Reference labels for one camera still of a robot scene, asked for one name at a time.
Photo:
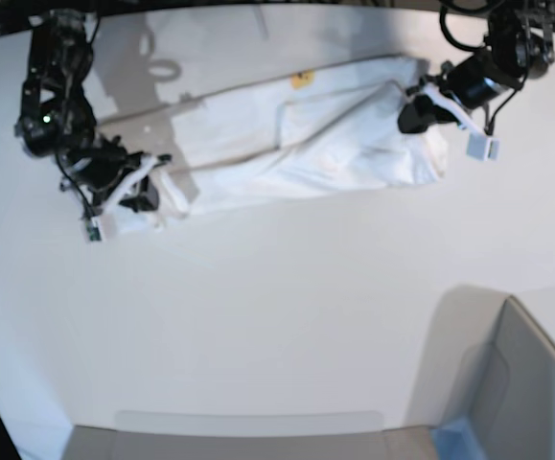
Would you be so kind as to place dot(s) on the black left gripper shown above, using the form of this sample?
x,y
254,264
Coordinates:
x,y
472,83

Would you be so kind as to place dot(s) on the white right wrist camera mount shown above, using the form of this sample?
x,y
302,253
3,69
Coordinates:
x,y
103,221

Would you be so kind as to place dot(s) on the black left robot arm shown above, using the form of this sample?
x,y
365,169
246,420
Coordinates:
x,y
517,47

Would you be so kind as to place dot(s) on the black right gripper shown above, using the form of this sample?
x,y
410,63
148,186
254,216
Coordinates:
x,y
102,166

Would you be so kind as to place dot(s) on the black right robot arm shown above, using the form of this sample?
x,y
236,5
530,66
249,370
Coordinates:
x,y
56,120

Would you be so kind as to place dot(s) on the white printed t-shirt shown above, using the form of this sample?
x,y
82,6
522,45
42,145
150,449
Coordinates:
x,y
277,141

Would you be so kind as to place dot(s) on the grey cardboard box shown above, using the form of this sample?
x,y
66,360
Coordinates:
x,y
485,386

